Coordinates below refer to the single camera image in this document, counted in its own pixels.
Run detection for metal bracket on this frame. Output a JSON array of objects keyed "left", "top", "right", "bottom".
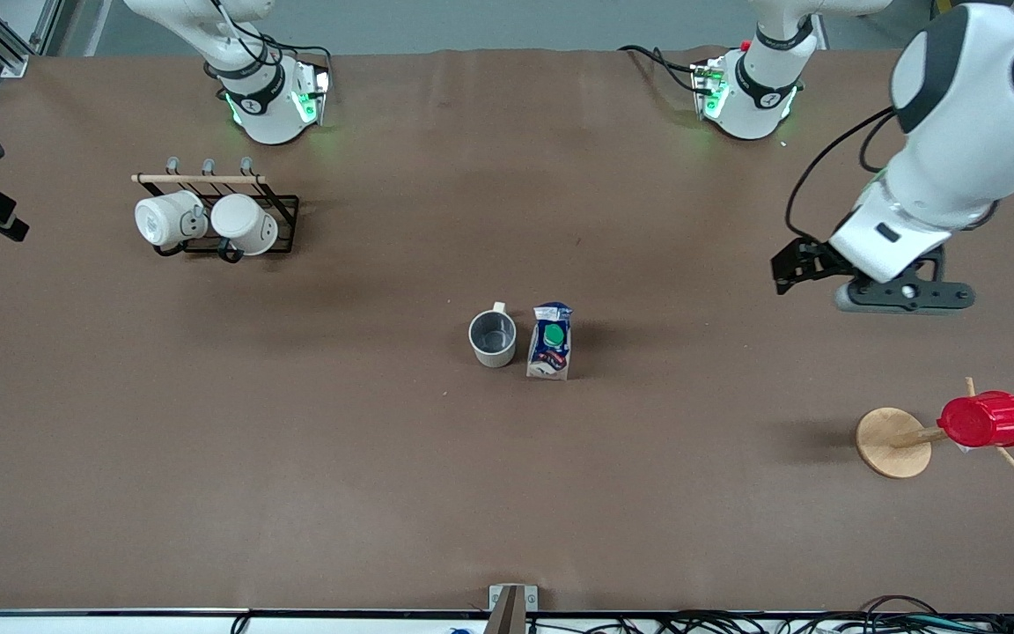
[{"left": 482, "top": 584, "right": 539, "bottom": 634}]

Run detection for white mug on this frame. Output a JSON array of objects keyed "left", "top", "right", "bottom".
[
  {"left": 135, "top": 190, "right": 209, "bottom": 249},
  {"left": 210, "top": 194, "right": 280, "bottom": 256}
]

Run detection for black cable bundle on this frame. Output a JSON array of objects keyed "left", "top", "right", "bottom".
[{"left": 525, "top": 595, "right": 1014, "bottom": 634}]

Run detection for blue white milk carton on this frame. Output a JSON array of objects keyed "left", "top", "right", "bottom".
[{"left": 525, "top": 302, "right": 575, "bottom": 381}]

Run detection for red plastic cup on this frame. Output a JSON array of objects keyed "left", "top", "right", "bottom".
[{"left": 937, "top": 391, "right": 1014, "bottom": 449}]

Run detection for aluminium frame profile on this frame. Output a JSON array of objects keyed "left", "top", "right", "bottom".
[{"left": 0, "top": 0, "right": 63, "bottom": 78}]

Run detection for grey ceramic mug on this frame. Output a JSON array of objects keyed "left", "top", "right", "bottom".
[{"left": 468, "top": 301, "right": 518, "bottom": 369}]

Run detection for wooden mug tree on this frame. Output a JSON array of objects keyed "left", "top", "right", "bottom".
[{"left": 856, "top": 377, "right": 1014, "bottom": 480}]

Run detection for black wire mug rack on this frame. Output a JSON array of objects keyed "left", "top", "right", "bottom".
[{"left": 130, "top": 157, "right": 301, "bottom": 263}]

